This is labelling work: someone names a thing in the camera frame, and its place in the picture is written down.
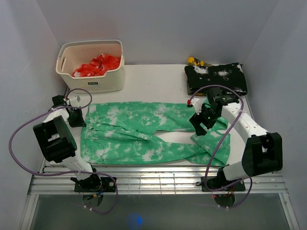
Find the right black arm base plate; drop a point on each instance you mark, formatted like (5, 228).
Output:
(214, 185)

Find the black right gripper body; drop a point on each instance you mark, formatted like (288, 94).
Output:
(209, 118)

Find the green white tie-dye trousers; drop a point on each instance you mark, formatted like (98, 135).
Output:
(140, 133)

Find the yellow camouflage folded trousers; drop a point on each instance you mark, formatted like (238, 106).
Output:
(191, 61)

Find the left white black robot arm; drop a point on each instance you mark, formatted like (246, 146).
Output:
(58, 144)

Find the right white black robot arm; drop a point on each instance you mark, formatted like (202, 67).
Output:
(263, 152)

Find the cream perforated plastic basket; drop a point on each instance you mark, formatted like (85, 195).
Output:
(73, 54)

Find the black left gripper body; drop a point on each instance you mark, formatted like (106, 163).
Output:
(76, 113)

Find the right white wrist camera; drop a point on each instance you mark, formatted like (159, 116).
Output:
(196, 103)

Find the black white folded trousers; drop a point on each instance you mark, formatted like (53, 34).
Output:
(228, 75)

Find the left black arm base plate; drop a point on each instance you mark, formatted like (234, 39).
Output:
(95, 185)

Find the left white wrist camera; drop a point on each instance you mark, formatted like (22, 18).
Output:
(73, 101)

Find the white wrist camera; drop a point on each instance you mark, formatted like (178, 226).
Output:
(196, 103)
(73, 101)

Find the red white garment in basket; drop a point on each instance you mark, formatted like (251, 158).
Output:
(97, 66)

